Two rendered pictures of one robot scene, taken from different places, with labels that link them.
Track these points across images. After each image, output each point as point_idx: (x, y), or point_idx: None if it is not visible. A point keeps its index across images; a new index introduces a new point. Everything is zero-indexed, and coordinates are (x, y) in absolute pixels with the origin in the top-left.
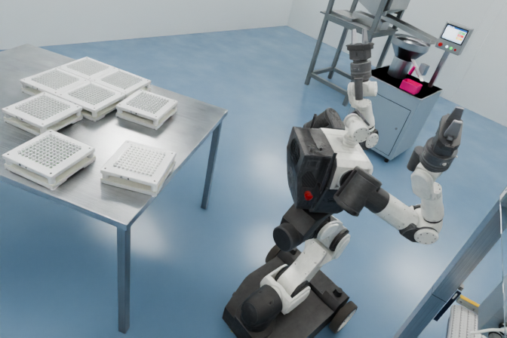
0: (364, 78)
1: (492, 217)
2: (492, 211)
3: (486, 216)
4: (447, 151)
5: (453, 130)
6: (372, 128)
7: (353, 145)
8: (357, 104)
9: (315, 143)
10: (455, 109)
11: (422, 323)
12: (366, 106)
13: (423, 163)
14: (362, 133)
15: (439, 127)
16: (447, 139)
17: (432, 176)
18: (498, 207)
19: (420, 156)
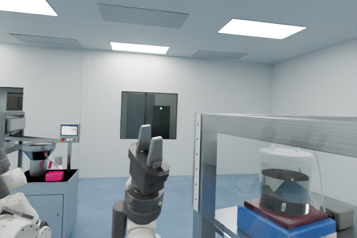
0: (2, 169)
1: (201, 231)
2: (196, 226)
3: (193, 235)
4: (159, 184)
5: (155, 152)
6: (37, 223)
7: None
8: (4, 205)
9: None
10: (142, 128)
11: None
12: (18, 201)
13: (136, 218)
14: (26, 234)
15: (135, 161)
16: (154, 168)
17: (151, 228)
18: (200, 218)
19: (127, 212)
